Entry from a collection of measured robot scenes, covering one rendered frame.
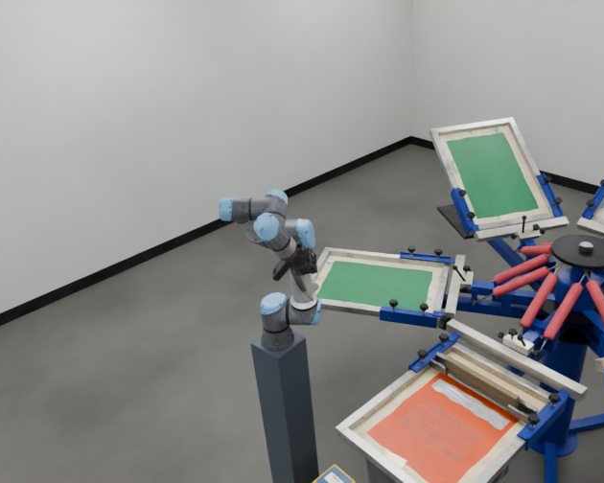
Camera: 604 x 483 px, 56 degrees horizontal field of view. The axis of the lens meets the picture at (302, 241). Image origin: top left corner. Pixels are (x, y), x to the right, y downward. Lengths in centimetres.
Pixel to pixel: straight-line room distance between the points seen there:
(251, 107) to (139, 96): 124
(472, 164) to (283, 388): 199
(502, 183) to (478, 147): 31
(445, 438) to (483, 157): 201
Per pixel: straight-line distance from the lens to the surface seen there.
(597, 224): 373
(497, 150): 400
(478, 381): 267
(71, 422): 435
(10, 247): 532
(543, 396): 274
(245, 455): 378
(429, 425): 259
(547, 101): 681
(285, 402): 272
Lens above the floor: 287
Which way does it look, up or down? 30 degrees down
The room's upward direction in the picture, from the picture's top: 5 degrees counter-clockwise
